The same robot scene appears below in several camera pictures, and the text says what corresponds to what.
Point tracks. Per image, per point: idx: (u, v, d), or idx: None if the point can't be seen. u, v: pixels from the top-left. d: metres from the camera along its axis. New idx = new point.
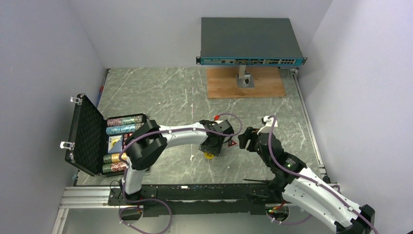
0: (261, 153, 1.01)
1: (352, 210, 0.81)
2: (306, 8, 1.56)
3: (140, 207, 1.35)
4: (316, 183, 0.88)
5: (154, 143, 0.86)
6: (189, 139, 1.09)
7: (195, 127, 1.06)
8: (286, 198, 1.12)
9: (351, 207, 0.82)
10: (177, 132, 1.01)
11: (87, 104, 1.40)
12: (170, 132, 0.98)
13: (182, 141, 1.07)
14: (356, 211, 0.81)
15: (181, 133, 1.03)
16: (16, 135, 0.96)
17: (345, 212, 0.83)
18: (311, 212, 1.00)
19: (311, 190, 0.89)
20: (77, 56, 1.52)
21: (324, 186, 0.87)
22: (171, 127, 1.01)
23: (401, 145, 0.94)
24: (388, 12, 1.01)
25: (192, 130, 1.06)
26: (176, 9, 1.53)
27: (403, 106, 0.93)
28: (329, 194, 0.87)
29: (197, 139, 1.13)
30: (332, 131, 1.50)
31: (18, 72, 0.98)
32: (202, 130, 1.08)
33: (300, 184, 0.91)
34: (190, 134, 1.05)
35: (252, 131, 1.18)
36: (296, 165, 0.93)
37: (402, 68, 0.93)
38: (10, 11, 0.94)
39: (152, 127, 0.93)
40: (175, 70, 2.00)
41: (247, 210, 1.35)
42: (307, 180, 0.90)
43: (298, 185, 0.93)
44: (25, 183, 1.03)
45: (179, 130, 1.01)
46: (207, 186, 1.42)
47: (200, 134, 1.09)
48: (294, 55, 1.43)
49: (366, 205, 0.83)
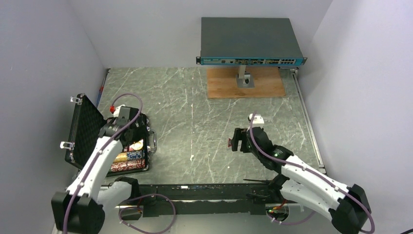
0: (251, 147, 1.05)
1: (338, 189, 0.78)
2: (306, 8, 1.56)
3: (140, 207, 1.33)
4: (302, 168, 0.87)
5: (82, 205, 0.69)
6: (109, 165, 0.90)
7: (100, 149, 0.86)
8: (288, 198, 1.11)
9: (337, 186, 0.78)
10: (89, 176, 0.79)
11: (87, 105, 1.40)
12: (83, 183, 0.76)
13: (105, 174, 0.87)
14: (344, 190, 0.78)
15: (93, 171, 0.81)
16: (16, 134, 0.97)
17: (331, 193, 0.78)
18: (308, 204, 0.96)
19: (299, 176, 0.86)
20: (76, 56, 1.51)
21: (310, 170, 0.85)
22: (80, 177, 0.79)
23: (401, 145, 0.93)
24: (388, 11, 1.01)
25: (102, 154, 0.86)
26: (176, 9, 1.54)
27: (403, 107, 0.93)
28: (317, 177, 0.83)
29: (117, 153, 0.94)
30: (332, 131, 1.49)
31: (18, 71, 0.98)
32: (108, 143, 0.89)
33: (288, 171, 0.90)
34: (103, 159, 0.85)
35: (241, 132, 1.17)
36: (283, 153, 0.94)
37: (401, 67, 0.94)
38: (10, 12, 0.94)
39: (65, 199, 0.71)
40: (175, 70, 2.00)
41: (247, 210, 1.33)
42: (293, 165, 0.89)
43: (287, 173, 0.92)
44: (25, 183, 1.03)
45: (89, 170, 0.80)
46: (207, 186, 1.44)
47: (112, 146, 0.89)
48: (294, 55, 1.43)
49: (356, 186, 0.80)
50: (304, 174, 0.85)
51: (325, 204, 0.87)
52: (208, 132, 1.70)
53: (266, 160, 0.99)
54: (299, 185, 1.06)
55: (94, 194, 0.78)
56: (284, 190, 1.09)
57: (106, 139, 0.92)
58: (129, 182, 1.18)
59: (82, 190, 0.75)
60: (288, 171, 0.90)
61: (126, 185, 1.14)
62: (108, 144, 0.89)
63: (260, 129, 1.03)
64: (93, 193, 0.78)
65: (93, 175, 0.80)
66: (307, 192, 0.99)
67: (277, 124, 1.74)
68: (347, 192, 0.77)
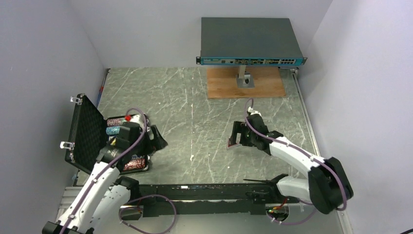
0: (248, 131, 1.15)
1: (313, 159, 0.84)
2: (306, 8, 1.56)
3: (140, 207, 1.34)
4: (285, 144, 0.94)
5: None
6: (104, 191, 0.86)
7: (95, 178, 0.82)
8: (281, 191, 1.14)
9: (312, 157, 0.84)
10: (81, 206, 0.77)
11: (87, 105, 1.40)
12: (73, 215, 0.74)
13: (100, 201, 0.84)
14: (318, 160, 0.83)
15: (86, 201, 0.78)
16: (15, 134, 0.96)
17: (307, 162, 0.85)
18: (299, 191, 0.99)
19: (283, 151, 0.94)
20: (76, 56, 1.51)
21: (292, 146, 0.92)
22: (72, 206, 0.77)
23: (401, 145, 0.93)
24: (388, 11, 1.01)
25: (97, 184, 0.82)
26: (176, 9, 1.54)
27: (403, 107, 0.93)
28: (296, 150, 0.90)
29: (114, 180, 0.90)
30: (332, 131, 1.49)
31: (18, 71, 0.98)
32: (104, 170, 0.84)
33: (274, 147, 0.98)
34: (97, 189, 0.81)
35: (239, 125, 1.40)
36: (274, 133, 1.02)
37: (401, 67, 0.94)
38: (10, 12, 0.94)
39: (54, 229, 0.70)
40: (175, 70, 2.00)
41: (247, 210, 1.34)
42: (277, 143, 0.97)
43: (274, 151, 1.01)
44: (24, 183, 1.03)
45: (81, 201, 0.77)
46: (207, 186, 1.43)
47: (108, 175, 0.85)
48: (294, 55, 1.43)
49: (332, 158, 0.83)
50: (287, 149, 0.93)
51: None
52: (208, 132, 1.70)
53: (258, 141, 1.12)
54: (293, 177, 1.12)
55: (84, 227, 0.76)
56: (281, 183, 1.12)
57: (103, 165, 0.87)
58: (127, 188, 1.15)
59: (72, 223, 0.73)
60: (273, 148, 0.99)
61: (124, 192, 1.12)
62: (104, 171, 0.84)
63: (256, 114, 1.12)
64: (83, 225, 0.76)
65: (84, 206, 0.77)
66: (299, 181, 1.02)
67: (277, 124, 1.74)
68: (321, 162, 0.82)
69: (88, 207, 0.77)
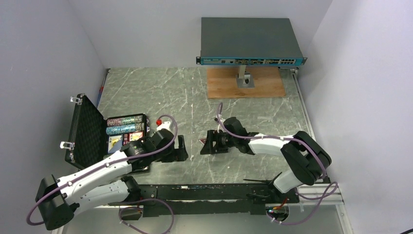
0: None
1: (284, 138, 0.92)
2: (306, 8, 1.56)
3: (140, 207, 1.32)
4: (260, 137, 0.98)
5: (52, 205, 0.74)
6: (108, 179, 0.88)
7: (108, 164, 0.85)
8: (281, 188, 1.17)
9: (282, 137, 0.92)
10: (82, 180, 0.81)
11: (87, 105, 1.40)
12: (71, 183, 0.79)
13: (99, 184, 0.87)
14: (288, 137, 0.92)
15: (87, 178, 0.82)
16: (15, 135, 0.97)
17: (281, 143, 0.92)
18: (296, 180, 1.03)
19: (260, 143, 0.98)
20: (76, 56, 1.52)
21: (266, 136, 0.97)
22: (76, 175, 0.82)
23: (401, 145, 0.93)
24: (388, 10, 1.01)
25: (106, 168, 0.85)
26: (176, 9, 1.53)
27: (403, 107, 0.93)
28: (272, 139, 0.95)
29: (122, 173, 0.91)
30: (332, 131, 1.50)
31: (18, 72, 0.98)
32: (120, 161, 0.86)
33: (254, 145, 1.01)
34: (103, 175, 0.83)
35: (213, 132, 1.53)
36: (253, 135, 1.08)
37: (401, 66, 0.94)
38: (9, 11, 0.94)
39: (49, 185, 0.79)
40: (175, 70, 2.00)
41: (247, 210, 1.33)
42: (256, 139, 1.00)
43: (255, 148, 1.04)
44: (25, 183, 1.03)
45: (84, 176, 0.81)
46: (207, 186, 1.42)
47: (120, 166, 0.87)
48: (294, 55, 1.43)
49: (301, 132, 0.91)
50: (263, 140, 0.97)
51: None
52: None
53: (240, 144, 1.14)
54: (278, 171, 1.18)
55: (72, 198, 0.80)
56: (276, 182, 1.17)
57: (122, 155, 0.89)
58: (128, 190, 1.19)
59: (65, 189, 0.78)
60: (254, 146, 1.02)
61: (123, 190, 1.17)
62: (120, 162, 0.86)
63: (233, 117, 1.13)
64: (71, 198, 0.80)
65: (84, 182, 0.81)
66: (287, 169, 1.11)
67: (277, 124, 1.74)
68: (290, 138, 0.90)
69: (85, 185, 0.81)
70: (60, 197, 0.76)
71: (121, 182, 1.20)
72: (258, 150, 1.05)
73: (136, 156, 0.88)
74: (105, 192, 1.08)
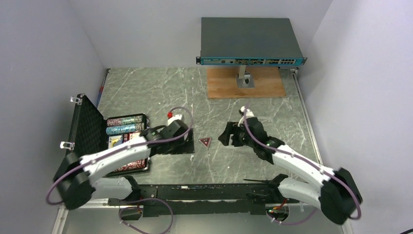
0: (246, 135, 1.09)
1: (323, 172, 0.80)
2: (306, 8, 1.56)
3: (140, 207, 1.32)
4: (290, 154, 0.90)
5: (75, 181, 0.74)
6: (127, 161, 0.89)
7: (130, 146, 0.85)
8: (286, 195, 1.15)
9: (322, 169, 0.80)
10: (104, 159, 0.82)
11: (87, 105, 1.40)
12: (94, 161, 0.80)
13: (118, 165, 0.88)
14: (328, 173, 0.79)
15: (109, 158, 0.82)
16: (15, 134, 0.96)
17: (317, 176, 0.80)
18: (304, 197, 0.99)
19: (287, 162, 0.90)
20: (76, 56, 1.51)
21: (297, 156, 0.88)
22: (97, 155, 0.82)
23: (401, 145, 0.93)
24: (388, 10, 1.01)
25: (127, 150, 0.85)
26: (176, 9, 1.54)
27: (403, 107, 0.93)
28: (303, 162, 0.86)
29: (140, 157, 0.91)
30: (332, 131, 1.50)
31: (18, 72, 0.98)
32: (140, 144, 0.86)
33: (277, 158, 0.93)
34: (124, 156, 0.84)
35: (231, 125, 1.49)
36: (275, 143, 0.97)
37: (401, 66, 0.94)
38: (9, 12, 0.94)
39: (72, 163, 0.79)
40: (175, 70, 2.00)
41: (247, 210, 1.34)
42: (281, 153, 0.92)
43: (277, 161, 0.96)
44: (25, 183, 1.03)
45: (107, 156, 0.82)
46: (207, 186, 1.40)
47: (140, 150, 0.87)
48: (294, 55, 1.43)
49: (343, 170, 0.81)
50: (292, 160, 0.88)
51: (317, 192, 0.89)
52: (208, 132, 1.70)
53: (260, 149, 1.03)
54: (295, 182, 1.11)
55: (94, 177, 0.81)
56: (282, 185, 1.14)
57: (141, 139, 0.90)
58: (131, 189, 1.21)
59: (89, 166, 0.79)
60: (277, 158, 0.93)
61: (128, 187, 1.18)
62: (140, 145, 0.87)
63: (255, 119, 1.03)
64: (94, 176, 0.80)
65: (106, 161, 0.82)
66: (302, 185, 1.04)
67: (277, 124, 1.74)
68: (332, 175, 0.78)
69: (108, 164, 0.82)
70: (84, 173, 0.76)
71: (125, 180, 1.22)
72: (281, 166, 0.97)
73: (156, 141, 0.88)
74: (114, 185, 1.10)
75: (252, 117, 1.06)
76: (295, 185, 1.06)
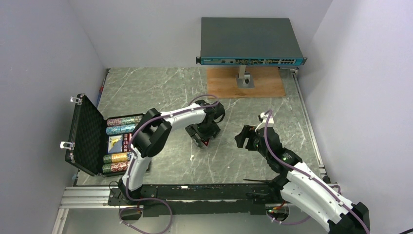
0: (262, 146, 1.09)
1: (343, 205, 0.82)
2: (306, 8, 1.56)
3: (140, 207, 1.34)
4: (309, 177, 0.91)
5: (161, 128, 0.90)
6: (188, 121, 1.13)
7: (193, 108, 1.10)
8: (287, 197, 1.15)
9: (341, 202, 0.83)
10: (177, 115, 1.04)
11: (87, 105, 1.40)
12: (172, 115, 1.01)
13: (182, 124, 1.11)
14: (347, 206, 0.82)
15: (180, 115, 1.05)
16: (15, 134, 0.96)
17: (335, 206, 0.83)
18: (308, 210, 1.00)
19: (304, 183, 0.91)
20: (76, 56, 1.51)
21: (316, 180, 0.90)
22: (171, 111, 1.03)
23: (402, 145, 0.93)
24: (387, 11, 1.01)
25: (191, 111, 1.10)
26: (176, 9, 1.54)
27: (403, 107, 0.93)
28: (322, 188, 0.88)
29: (195, 119, 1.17)
30: (332, 131, 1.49)
31: (18, 72, 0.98)
32: (198, 108, 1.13)
33: (294, 177, 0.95)
34: (190, 114, 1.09)
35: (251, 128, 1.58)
36: (292, 159, 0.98)
37: (401, 66, 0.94)
38: (9, 12, 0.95)
39: (154, 114, 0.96)
40: (175, 70, 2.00)
41: (247, 210, 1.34)
42: (301, 173, 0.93)
43: (291, 179, 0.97)
44: (24, 184, 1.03)
45: (179, 113, 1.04)
46: (207, 186, 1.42)
47: (199, 113, 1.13)
48: (294, 55, 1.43)
49: (360, 203, 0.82)
50: (310, 183, 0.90)
51: (325, 214, 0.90)
52: None
53: (273, 162, 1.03)
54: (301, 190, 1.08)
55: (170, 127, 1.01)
56: (285, 191, 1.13)
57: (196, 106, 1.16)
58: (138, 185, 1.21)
59: (168, 118, 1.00)
60: (294, 177, 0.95)
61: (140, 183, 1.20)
62: (198, 108, 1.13)
63: (272, 131, 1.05)
64: None
65: (178, 116, 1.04)
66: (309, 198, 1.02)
67: (277, 124, 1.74)
68: (350, 209, 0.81)
69: (180, 119, 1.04)
70: (165, 122, 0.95)
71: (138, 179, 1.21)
72: (293, 182, 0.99)
73: (206, 108, 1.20)
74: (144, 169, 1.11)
75: (269, 127, 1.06)
76: (301, 196, 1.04)
